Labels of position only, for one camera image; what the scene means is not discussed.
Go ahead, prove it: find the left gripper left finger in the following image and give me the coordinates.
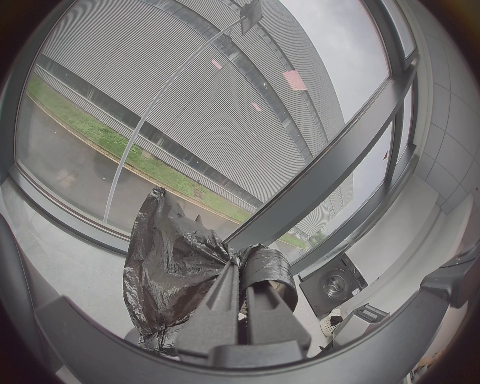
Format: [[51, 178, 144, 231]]
[[175, 262, 240, 363]]

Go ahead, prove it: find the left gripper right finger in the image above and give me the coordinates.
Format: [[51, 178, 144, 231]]
[[239, 283, 313, 358]]

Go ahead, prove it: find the black plastic bag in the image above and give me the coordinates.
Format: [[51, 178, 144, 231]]
[[123, 187, 299, 357]]

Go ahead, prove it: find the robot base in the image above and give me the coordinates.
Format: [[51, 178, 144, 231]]
[[332, 304, 392, 351]]

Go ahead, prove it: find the white trash bin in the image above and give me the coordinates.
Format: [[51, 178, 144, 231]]
[[321, 312, 343, 337]]

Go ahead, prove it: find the dark grey washing machine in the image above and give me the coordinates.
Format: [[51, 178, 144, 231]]
[[299, 253, 369, 319]]

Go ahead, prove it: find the window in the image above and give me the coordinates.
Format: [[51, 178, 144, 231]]
[[0, 0, 422, 276]]

